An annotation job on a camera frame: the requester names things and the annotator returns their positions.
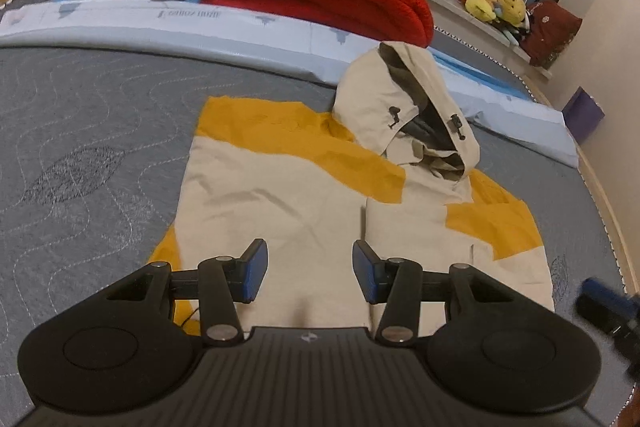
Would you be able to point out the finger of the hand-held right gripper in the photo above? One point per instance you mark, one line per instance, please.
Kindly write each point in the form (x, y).
(596, 289)

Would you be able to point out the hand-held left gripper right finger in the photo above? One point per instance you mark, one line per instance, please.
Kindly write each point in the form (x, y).
(362, 272)

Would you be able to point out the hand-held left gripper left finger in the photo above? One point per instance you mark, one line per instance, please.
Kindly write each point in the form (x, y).
(257, 268)

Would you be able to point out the beige and yellow hooded jacket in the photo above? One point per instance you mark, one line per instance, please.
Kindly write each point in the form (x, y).
(280, 197)

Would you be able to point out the purple bag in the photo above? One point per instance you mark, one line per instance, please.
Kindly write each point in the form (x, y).
(584, 114)

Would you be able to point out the grey quilted mattress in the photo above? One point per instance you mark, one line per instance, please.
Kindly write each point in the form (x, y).
(85, 147)

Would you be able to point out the light blue bed sheet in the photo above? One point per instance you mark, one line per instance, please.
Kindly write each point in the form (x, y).
(165, 29)

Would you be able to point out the dark red cushion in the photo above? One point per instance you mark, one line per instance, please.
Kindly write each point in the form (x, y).
(550, 32)

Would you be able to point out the yellow round plush toy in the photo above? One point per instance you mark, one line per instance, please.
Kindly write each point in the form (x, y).
(511, 4)

